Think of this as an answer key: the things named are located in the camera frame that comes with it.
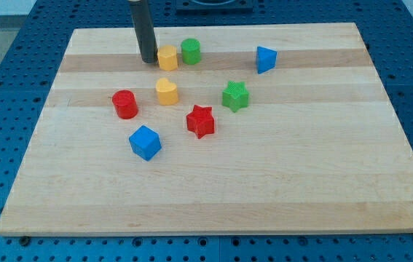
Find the yellow hexagon block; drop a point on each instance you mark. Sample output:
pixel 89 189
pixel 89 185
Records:
pixel 167 58

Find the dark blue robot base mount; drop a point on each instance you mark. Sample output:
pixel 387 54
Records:
pixel 193 6

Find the red star block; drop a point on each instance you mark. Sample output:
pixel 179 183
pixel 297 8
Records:
pixel 200 121

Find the yellow heart block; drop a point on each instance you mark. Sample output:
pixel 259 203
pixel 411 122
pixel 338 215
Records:
pixel 167 92

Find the green cylinder block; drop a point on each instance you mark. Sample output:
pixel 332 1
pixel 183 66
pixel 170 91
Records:
pixel 190 49

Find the green star block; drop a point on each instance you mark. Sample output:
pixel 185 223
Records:
pixel 235 96

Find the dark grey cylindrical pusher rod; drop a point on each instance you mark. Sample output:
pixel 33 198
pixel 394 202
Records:
pixel 144 30

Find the red cylinder block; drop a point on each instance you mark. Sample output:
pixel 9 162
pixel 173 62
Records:
pixel 125 104

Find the blue triangle block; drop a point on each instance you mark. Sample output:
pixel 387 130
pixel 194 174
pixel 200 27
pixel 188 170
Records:
pixel 265 59

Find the blue cube block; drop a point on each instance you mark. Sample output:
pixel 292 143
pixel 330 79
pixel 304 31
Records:
pixel 145 143

